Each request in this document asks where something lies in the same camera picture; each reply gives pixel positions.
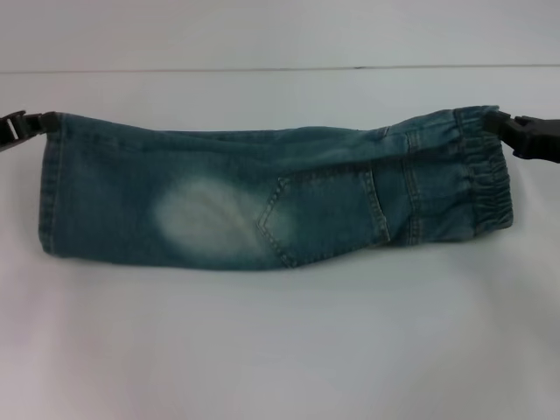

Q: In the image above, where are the blue denim shorts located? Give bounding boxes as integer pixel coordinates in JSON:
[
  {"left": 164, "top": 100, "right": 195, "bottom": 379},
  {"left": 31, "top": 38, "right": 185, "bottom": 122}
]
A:
[{"left": 38, "top": 103, "right": 516, "bottom": 270}]

